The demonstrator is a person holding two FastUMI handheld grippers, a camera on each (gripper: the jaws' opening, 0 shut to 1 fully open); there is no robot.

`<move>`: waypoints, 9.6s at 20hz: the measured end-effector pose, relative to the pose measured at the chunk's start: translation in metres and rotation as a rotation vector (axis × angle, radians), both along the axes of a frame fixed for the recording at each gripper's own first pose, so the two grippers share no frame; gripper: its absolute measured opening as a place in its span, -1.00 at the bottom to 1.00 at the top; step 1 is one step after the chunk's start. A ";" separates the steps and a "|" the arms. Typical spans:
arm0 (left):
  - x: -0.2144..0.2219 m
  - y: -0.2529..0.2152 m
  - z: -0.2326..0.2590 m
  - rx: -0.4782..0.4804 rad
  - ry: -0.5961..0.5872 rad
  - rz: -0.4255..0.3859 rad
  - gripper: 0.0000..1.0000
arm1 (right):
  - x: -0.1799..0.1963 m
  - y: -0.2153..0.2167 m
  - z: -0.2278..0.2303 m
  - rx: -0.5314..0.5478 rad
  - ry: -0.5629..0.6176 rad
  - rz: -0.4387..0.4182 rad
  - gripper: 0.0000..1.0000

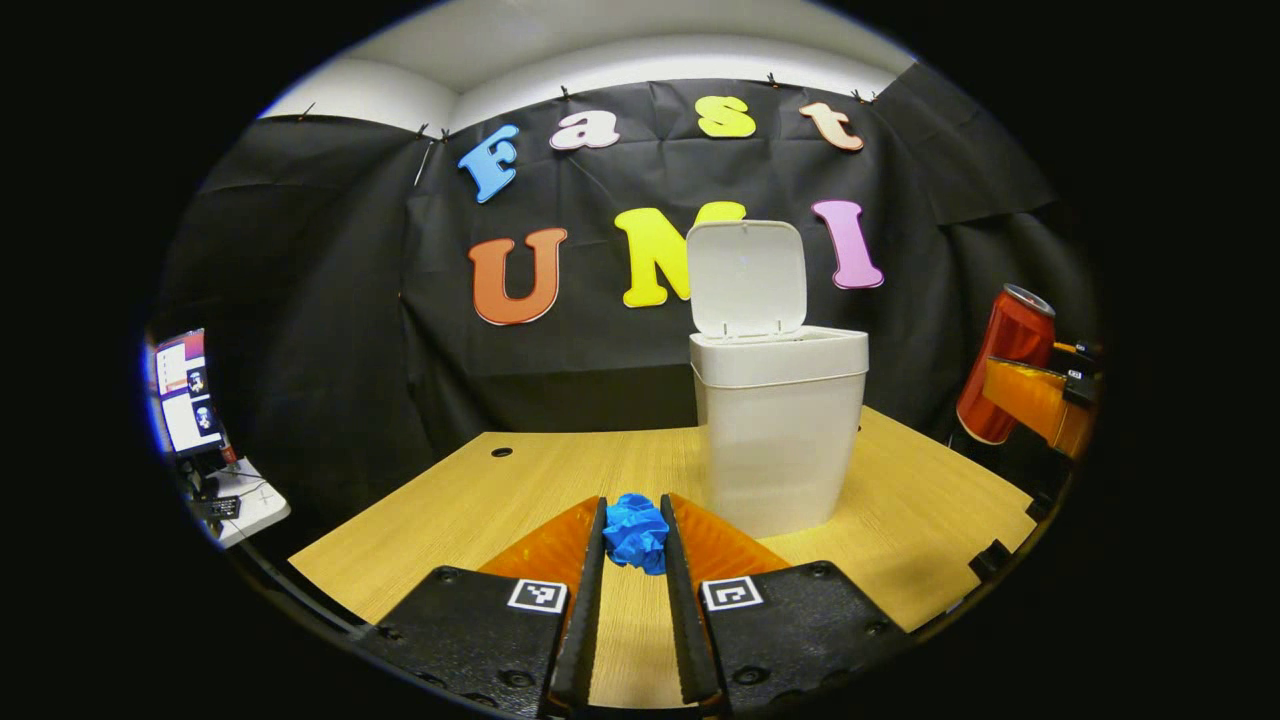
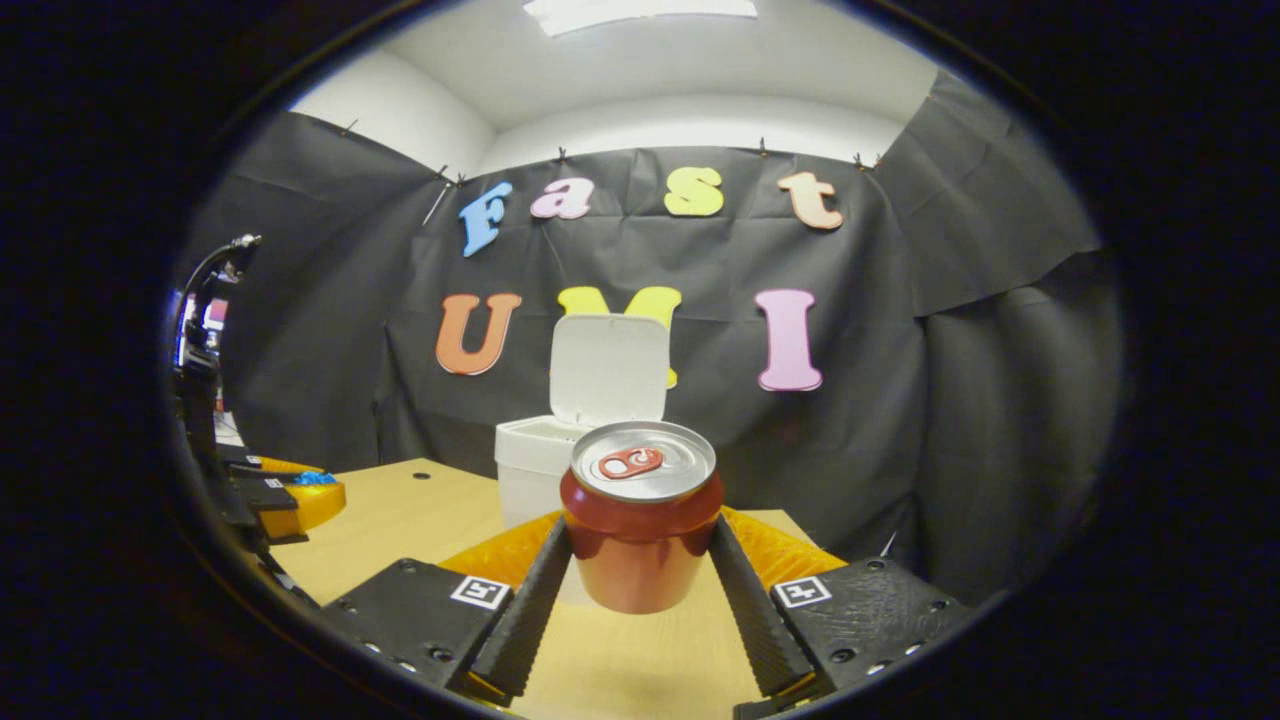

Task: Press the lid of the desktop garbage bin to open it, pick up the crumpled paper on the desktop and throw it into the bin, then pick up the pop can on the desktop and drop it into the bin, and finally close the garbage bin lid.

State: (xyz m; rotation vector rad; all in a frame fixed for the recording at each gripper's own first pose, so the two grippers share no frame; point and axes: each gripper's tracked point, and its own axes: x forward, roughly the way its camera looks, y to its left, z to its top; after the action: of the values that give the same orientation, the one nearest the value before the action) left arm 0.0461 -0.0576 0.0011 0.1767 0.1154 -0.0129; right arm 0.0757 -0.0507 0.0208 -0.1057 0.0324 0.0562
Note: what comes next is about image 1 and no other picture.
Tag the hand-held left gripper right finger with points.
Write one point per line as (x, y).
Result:
(685, 620)

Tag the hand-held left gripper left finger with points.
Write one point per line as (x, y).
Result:
(585, 620)

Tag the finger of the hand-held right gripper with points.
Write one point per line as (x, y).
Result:
(1030, 400)

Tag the red pop can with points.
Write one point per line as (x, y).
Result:
(1005, 335)

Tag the blue paper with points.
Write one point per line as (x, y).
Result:
(635, 535)

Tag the white desktop garbage bin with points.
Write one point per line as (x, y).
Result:
(775, 440)

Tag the wooden desktop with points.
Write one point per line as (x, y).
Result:
(450, 520)

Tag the white side table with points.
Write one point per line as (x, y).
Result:
(255, 500)

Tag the black backdrop cloth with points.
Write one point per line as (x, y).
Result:
(330, 350)

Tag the small black keyboard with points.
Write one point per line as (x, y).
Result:
(218, 507)

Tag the computer monitor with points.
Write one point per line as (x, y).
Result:
(188, 395)

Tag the black desk bracket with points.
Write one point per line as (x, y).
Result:
(990, 560)

